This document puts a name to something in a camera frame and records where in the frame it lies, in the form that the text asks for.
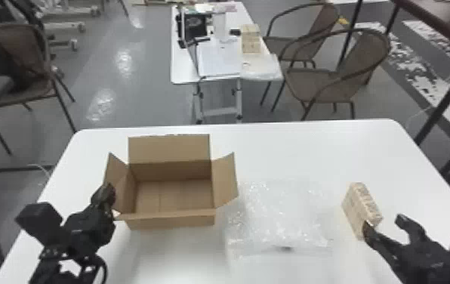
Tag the dark side table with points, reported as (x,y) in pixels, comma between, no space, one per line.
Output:
(431,16)

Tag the brown chair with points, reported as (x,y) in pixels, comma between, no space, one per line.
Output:
(328,79)
(312,24)
(7,51)

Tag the white side table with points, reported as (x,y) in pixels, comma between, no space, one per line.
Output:
(183,67)

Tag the cardboard box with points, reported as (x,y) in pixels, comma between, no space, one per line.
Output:
(169,198)

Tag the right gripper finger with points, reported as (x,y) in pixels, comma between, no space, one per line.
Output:
(381,244)
(413,230)

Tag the wooden block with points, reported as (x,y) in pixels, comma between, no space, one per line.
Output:
(361,208)
(251,39)

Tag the clear bubble wrap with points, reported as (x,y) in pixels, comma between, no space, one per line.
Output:
(280,214)

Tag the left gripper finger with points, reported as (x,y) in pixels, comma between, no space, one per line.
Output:
(104,198)

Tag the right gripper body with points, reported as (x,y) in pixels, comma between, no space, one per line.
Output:
(423,265)

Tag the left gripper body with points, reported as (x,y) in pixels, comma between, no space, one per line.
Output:
(90,234)

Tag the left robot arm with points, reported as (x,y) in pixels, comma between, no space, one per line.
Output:
(44,273)

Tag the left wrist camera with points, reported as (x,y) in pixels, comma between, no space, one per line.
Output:
(38,222)

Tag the clear plastic bag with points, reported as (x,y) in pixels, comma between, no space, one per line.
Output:
(262,69)

